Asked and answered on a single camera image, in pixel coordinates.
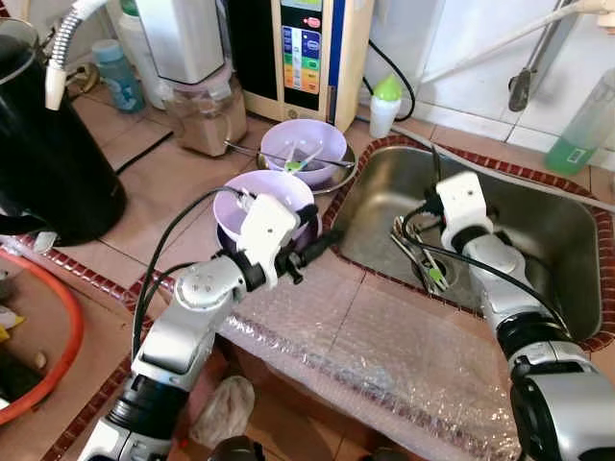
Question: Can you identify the purple plastic bowl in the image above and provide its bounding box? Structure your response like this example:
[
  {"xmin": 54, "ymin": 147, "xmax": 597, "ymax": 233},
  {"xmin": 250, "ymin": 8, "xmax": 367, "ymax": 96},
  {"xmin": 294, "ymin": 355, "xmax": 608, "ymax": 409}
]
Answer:
[
  {"xmin": 212, "ymin": 169, "xmax": 321, "ymax": 255},
  {"xmin": 259, "ymin": 118, "xmax": 350, "ymax": 187}
]

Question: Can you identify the white water filter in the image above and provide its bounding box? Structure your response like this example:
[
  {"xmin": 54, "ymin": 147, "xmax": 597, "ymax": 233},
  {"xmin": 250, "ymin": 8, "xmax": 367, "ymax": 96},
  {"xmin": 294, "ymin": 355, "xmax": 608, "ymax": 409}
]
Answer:
[{"xmin": 133, "ymin": 0, "xmax": 250, "ymax": 158}]

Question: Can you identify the stainless steel sink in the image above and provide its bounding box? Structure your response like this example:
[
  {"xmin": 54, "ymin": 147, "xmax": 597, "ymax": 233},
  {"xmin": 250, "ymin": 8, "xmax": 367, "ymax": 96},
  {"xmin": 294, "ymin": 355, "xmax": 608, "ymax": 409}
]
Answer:
[{"xmin": 330, "ymin": 144, "xmax": 604, "ymax": 344}]

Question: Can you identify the green white spoon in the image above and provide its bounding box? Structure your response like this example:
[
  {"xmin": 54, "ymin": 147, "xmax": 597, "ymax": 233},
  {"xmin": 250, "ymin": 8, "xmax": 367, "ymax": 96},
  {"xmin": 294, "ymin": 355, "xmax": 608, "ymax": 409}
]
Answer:
[{"xmin": 283, "ymin": 144, "xmax": 332, "ymax": 176}]

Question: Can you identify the green handled steel utensil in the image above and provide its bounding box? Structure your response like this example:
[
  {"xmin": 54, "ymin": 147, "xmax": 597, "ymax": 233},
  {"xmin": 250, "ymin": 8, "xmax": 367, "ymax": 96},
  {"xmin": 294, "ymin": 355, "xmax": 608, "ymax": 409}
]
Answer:
[{"xmin": 389, "ymin": 213, "xmax": 453, "ymax": 295}]

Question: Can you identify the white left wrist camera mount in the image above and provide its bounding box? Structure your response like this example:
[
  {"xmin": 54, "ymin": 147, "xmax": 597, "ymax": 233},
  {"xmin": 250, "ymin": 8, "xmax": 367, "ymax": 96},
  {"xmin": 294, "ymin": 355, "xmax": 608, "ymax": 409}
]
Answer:
[{"xmin": 236, "ymin": 192, "xmax": 300, "ymax": 289}]

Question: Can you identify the white bottle green cap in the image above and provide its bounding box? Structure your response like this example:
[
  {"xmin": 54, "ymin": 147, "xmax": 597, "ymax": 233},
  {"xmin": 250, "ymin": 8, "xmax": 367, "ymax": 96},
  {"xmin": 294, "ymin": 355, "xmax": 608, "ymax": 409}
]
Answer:
[{"xmin": 369, "ymin": 74, "xmax": 404, "ymax": 139}]

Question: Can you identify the flexible metal hose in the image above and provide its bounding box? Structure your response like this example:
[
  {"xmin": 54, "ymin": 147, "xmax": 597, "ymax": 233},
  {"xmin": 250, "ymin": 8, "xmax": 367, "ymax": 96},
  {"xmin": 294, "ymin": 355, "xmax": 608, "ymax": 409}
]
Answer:
[{"xmin": 44, "ymin": 0, "xmax": 114, "ymax": 112}]

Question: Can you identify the white plastic hose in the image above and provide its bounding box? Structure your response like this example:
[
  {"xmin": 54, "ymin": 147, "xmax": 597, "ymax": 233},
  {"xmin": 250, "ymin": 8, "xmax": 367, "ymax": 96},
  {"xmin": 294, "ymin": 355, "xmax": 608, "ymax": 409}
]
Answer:
[{"xmin": 419, "ymin": 0, "xmax": 615, "ymax": 87}]

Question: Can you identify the metal wall faucet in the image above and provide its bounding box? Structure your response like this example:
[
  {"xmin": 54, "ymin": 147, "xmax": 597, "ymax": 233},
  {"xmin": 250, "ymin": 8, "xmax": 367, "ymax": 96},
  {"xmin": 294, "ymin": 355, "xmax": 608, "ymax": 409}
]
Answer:
[{"xmin": 506, "ymin": 0, "xmax": 579, "ymax": 113}]

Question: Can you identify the small blue bottle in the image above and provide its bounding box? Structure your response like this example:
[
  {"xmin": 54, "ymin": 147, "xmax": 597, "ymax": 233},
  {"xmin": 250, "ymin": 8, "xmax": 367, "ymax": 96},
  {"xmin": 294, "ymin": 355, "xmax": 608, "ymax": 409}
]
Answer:
[{"xmin": 91, "ymin": 38, "xmax": 147, "ymax": 115}]

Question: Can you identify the beige water ionizer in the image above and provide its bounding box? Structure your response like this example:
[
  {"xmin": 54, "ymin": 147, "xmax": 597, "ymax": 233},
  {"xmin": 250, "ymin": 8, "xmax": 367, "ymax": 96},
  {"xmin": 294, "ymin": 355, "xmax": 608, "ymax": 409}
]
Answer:
[{"xmin": 224, "ymin": 0, "xmax": 377, "ymax": 133}]

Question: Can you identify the clear bubble wrap sheet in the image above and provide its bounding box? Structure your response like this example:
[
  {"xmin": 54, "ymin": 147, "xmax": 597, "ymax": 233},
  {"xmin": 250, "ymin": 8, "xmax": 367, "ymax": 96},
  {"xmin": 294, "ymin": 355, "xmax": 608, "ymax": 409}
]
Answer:
[{"xmin": 144, "ymin": 255, "xmax": 549, "ymax": 461}]

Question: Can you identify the black power cord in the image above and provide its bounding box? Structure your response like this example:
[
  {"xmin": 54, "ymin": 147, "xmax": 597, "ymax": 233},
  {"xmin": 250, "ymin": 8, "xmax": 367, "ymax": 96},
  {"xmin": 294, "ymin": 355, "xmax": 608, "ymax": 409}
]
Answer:
[{"xmin": 363, "ymin": 38, "xmax": 417, "ymax": 124}]

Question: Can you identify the black electric kettle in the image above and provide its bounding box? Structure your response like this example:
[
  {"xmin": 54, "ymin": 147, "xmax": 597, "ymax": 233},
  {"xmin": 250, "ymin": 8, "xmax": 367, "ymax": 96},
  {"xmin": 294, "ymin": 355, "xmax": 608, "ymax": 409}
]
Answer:
[{"xmin": 0, "ymin": 17, "xmax": 129, "ymax": 247}]

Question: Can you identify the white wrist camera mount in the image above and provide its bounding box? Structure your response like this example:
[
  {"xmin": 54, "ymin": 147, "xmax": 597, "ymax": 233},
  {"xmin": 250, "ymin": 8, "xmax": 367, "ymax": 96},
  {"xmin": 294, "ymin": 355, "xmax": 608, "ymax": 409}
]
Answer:
[
  {"xmin": 434, "ymin": 170, "xmax": 497, "ymax": 254},
  {"xmin": 236, "ymin": 192, "xmax": 300, "ymax": 289}
]

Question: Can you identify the red plastic basin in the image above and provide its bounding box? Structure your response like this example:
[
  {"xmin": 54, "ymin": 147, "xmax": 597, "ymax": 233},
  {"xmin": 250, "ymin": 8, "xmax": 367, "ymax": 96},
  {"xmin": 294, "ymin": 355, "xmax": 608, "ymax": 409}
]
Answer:
[{"xmin": 0, "ymin": 248, "xmax": 86, "ymax": 426}]

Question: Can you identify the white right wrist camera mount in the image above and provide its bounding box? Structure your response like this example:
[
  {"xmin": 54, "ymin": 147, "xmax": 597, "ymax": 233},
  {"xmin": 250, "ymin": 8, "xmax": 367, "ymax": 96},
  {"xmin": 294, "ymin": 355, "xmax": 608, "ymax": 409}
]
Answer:
[{"xmin": 434, "ymin": 170, "xmax": 497, "ymax": 254}]

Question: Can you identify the crumpled beige cloth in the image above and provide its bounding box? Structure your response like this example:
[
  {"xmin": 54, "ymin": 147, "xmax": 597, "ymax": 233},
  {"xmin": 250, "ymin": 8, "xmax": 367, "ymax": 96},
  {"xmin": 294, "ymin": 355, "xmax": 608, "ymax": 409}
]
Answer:
[{"xmin": 188, "ymin": 376, "xmax": 257, "ymax": 450}]

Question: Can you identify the green dish soap bottle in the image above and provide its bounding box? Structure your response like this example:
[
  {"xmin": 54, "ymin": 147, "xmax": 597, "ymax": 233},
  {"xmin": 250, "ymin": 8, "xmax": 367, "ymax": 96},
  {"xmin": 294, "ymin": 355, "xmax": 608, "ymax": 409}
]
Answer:
[{"xmin": 544, "ymin": 65, "xmax": 615, "ymax": 177}]

